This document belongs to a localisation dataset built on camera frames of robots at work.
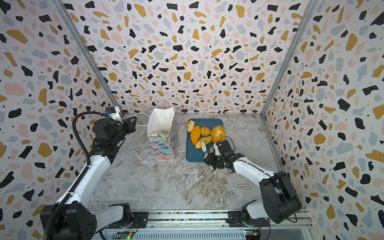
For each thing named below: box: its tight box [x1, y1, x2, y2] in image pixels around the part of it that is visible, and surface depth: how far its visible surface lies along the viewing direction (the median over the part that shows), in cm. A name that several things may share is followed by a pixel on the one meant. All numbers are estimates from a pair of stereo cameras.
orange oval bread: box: [190, 125, 201, 146], surface depth 105 cm
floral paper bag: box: [147, 107, 177, 161], surface depth 87 cm
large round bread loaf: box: [211, 125, 226, 144], surface depth 105 cm
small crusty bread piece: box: [187, 120, 195, 133], surface depth 108 cm
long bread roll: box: [195, 136, 213, 149], surface depth 102 cm
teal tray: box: [186, 118, 223, 163], surface depth 103 cm
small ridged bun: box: [200, 126, 212, 137], surface depth 108 cm
